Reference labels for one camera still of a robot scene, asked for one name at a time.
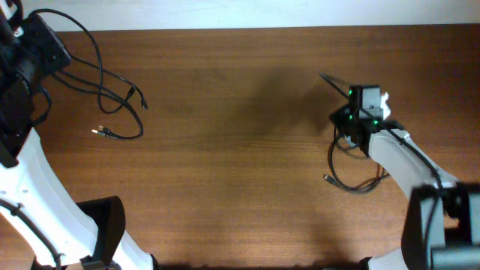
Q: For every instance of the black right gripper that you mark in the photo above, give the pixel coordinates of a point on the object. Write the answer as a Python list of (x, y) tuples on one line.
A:
[(338, 117)]

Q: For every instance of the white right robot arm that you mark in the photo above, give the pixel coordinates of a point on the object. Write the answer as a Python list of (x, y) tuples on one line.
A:
[(441, 229)]

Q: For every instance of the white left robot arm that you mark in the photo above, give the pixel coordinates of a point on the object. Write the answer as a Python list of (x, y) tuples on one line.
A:
[(60, 231)]

